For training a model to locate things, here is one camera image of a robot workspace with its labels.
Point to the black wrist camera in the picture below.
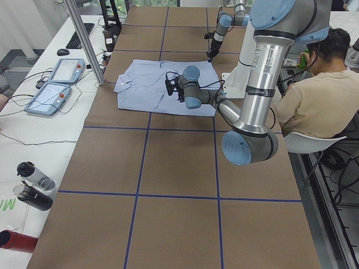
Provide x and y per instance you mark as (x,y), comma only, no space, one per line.
(170,86)

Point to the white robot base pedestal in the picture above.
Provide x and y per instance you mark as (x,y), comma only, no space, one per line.
(236,81)

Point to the aluminium frame post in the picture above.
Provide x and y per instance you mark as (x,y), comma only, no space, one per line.
(75,16)

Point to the clear water bottle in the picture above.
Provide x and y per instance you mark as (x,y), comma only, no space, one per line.
(28,170)

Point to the black monitor stand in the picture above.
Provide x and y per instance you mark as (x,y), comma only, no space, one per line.
(113,23)

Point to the lower teach pendant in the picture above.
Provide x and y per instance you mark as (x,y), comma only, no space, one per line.
(49,99)

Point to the upper teach pendant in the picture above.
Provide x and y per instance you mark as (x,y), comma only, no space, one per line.
(67,70)

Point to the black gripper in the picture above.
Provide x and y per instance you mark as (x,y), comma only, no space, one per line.
(215,45)
(179,92)

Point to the light blue striped shirt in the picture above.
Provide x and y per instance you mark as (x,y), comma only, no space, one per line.
(142,87)

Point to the red bottle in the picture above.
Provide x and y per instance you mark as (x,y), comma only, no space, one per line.
(11,240)

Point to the black computer mouse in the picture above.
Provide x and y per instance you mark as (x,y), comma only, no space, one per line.
(63,52)

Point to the white chair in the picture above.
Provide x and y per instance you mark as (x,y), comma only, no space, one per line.
(302,144)

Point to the black water bottle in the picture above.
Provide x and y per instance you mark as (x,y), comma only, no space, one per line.
(32,197)

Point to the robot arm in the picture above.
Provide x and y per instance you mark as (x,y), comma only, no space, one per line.
(224,22)
(275,25)

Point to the seated person beige shirt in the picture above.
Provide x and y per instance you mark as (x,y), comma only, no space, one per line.
(323,105)

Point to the teach pendant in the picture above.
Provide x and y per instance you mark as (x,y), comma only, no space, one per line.
(49,99)
(67,70)

